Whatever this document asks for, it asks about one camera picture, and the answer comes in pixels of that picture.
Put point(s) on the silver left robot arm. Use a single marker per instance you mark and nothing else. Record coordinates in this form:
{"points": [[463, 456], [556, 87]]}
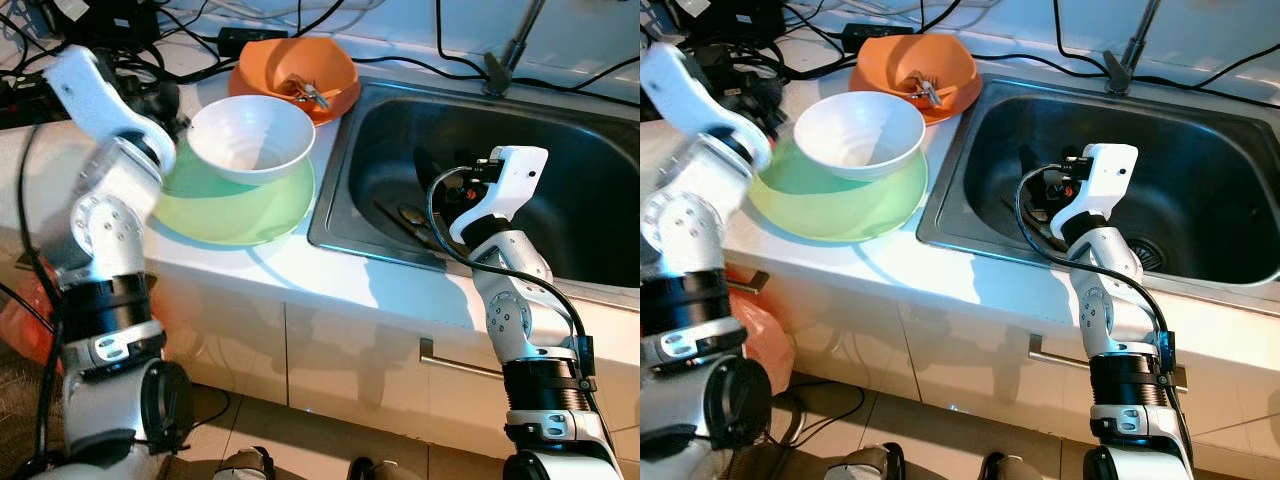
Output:
{"points": [[110, 220], [690, 230]]}

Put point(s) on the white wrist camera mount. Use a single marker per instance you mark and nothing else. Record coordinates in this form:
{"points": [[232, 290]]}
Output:
{"points": [[1100, 185], [90, 95], [505, 190], [690, 95]]}

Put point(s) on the black floor fan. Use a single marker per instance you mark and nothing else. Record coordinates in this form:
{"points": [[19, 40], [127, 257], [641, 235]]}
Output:
{"points": [[20, 420]]}

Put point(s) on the white bowl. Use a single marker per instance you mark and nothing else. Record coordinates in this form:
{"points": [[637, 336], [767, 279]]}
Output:
{"points": [[250, 140], [860, 135]]}

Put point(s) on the sink drain strainer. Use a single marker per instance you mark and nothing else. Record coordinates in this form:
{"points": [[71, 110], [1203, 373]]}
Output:
{"points": [[1146, 256]]}

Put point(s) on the black power strip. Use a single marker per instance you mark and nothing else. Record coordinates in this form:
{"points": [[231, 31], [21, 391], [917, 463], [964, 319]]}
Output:
{"points": [[25, 100]]}

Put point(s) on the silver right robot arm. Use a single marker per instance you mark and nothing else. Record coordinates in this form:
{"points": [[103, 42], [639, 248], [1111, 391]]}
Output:
{"points": [[1110, 290], [520, 300]]}

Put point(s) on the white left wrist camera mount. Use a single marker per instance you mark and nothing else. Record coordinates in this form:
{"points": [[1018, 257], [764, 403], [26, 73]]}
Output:
{"points": [[690, 95], [90, 95]]}

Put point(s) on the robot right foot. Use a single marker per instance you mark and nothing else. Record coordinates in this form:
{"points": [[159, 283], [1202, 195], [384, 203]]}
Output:
{"points": [[372, 470], [1008, 468]]}

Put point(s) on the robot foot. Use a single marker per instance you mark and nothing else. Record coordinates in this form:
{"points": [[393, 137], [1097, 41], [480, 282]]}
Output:
{"points": [[245, 466], [372, 470], [1008, 468], [868, 464]]}

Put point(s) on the orange bowl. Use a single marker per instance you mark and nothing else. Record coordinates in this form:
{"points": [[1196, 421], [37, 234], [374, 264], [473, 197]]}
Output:
{"points": [[915, 55], [290, 58]]}

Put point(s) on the stainless steel sink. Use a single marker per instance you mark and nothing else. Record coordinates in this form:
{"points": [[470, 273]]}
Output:
{"points": [[1220, 170], [580, 150]]}

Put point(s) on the black power adapter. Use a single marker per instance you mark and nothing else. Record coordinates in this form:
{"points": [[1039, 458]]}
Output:
{"points": [[735, 18], [878, 37], [255, 42], [110, 20]]}

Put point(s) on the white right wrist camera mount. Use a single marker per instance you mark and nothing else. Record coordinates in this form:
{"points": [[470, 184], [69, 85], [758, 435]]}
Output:
{"points": [[1100, 185], [505, 190]]}

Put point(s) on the metal faucet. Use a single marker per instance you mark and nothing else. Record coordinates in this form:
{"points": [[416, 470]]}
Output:
{"points": [[1122, 65], [500, 68]]}

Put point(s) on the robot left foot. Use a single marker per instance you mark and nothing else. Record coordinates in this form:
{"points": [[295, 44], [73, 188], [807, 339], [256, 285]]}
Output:
{"points": [[868, 464], [245, 466]]}

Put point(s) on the red plastic bag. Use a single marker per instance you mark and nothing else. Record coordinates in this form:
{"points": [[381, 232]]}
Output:
{"points": [[765, 335], [25, 325]]}

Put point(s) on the green plate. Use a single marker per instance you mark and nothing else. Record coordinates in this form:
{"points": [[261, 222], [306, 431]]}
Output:
{"points": [[840, 212], [230, 215]]}

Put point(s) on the white kitchen cabinet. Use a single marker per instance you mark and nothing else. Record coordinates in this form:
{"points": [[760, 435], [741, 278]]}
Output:
{"points": [[350, 360], [950, 340]]}

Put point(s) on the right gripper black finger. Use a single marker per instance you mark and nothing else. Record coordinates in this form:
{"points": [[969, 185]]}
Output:
{"points": [[1032, 170], [430, 172]]}

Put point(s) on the small metal utensil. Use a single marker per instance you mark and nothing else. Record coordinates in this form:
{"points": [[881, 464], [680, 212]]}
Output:
{"points": [[930, 90], [315, 93]]}

